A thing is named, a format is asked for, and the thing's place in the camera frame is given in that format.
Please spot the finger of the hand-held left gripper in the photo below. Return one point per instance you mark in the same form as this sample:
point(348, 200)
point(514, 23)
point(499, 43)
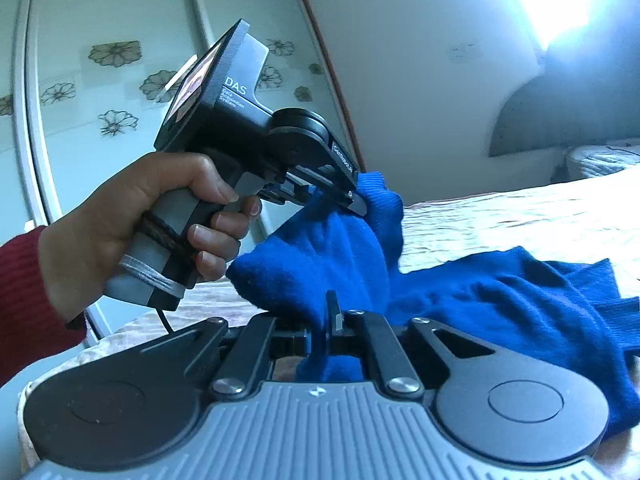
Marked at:
point(345, 201)
point(285, 194)

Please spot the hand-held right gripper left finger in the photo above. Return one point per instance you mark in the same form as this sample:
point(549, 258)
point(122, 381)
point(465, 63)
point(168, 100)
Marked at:
point(260, 340)

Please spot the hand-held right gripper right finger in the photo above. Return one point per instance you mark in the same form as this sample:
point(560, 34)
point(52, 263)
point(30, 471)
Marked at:
point(334, 320)

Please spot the blue knitted sweater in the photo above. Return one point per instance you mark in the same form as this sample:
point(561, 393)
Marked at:
point(450, 300)

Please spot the person's left forearm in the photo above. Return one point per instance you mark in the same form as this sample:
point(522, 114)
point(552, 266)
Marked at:
point(25, 285)

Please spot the person's left hand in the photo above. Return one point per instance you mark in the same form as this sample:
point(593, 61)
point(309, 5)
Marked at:
point(110, 220)

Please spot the floral glass wardrobe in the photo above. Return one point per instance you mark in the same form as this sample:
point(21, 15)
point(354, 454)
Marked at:
point(125, 10)

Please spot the dark rounded headboard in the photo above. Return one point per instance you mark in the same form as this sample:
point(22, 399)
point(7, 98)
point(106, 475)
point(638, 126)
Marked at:
point(575, 110)

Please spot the quilted pillow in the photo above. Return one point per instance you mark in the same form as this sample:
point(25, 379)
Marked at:
point(605, 160)

